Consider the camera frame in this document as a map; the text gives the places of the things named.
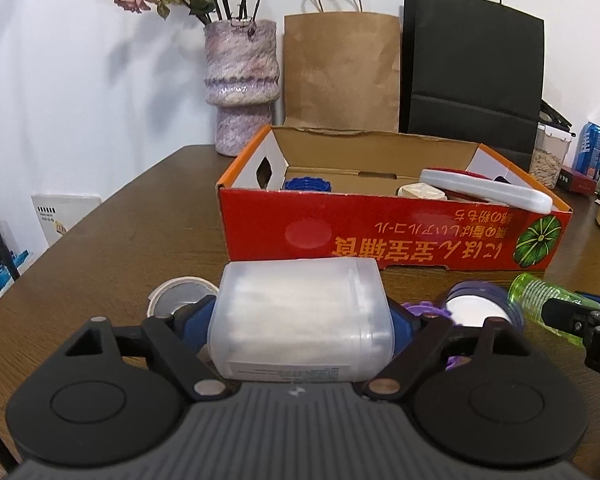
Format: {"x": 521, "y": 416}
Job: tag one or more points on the red cardboard box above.
{"x": 363, "y": 217}

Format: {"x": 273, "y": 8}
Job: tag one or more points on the purple ceramic vase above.
{"x": 242, "y": 79}

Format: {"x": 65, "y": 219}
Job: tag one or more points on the black paper bag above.
{"x": 472, "y": 70}

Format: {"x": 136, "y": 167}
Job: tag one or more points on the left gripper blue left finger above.
{"x": 191, "y": 323}

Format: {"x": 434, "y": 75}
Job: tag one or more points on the dark red small box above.
{"x": 574, "y": 182}

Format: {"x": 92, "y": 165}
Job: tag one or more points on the right gripper black linkage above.
{"x": 576, "y": 320}

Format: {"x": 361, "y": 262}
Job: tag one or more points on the translucent plastic container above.
{"x": 304, "y": 320}

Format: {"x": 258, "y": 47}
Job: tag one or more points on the blue ridged bottle cap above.
{"x": 311, "y": 184}

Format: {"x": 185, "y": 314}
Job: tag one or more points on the clear seed container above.
{"x": 552, "y": 142}

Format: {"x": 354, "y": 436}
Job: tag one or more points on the blue drink can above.
{"x": 587, "y": 160}

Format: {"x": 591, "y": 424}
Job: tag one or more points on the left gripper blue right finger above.
{"x": 404, "y": 324}

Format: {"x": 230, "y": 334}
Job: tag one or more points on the purple ridged bottle cap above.
{"x": 428, "y": 309}

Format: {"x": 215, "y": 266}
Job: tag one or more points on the white booklet against wall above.
{"x": 59, "y": 213}

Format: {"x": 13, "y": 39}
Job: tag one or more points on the brown paper bag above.
{"x": 342, "y": 69}

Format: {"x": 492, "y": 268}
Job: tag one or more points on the green spray bottle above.
{"x": 531, "y": 293}

